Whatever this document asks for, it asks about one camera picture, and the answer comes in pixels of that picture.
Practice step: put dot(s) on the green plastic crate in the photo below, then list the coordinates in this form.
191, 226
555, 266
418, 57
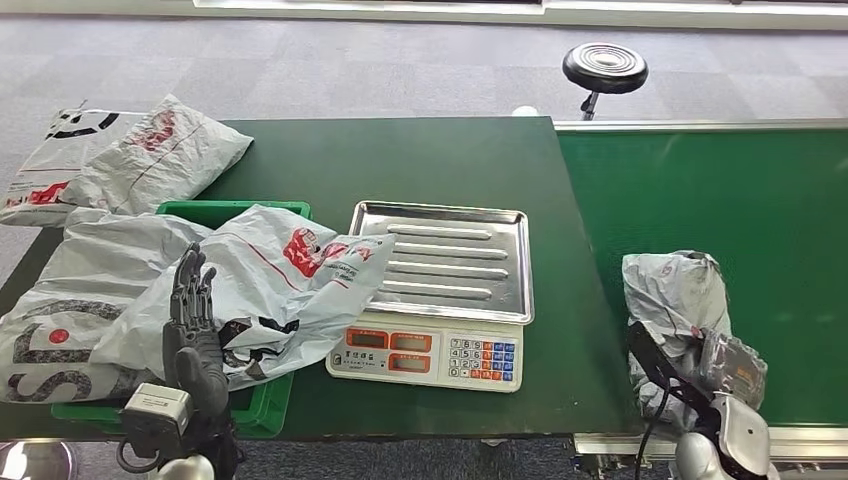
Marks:
262, 407

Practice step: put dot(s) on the white scale with steel tray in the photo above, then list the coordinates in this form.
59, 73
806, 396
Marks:
457, 265

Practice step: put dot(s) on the chrome round base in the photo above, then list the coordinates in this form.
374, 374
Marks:
33, 464

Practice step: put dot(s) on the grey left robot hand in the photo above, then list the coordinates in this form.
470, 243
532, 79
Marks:
195, 351

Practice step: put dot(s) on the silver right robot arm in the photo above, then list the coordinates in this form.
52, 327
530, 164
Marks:
748, 430

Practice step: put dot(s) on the green conveyor belt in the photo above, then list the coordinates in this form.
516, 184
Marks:
715, 192

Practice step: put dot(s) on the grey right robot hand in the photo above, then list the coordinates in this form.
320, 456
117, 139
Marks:
735, 368

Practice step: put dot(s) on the white parcel red black print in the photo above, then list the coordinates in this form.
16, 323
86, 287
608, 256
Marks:
278, 285

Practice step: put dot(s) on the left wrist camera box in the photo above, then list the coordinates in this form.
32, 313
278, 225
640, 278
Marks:
156, 424

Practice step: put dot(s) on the flat white bag black arc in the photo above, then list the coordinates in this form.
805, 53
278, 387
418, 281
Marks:
46, 159

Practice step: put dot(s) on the grey parcel with large letters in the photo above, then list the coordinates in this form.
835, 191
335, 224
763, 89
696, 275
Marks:
86, 265

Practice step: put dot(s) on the black round stool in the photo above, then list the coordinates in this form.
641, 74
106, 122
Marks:
606, 68

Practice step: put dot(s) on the crumpled grey parcel red print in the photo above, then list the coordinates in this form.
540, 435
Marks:
166, 156

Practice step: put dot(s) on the small white round object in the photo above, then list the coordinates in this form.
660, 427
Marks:
525, 112

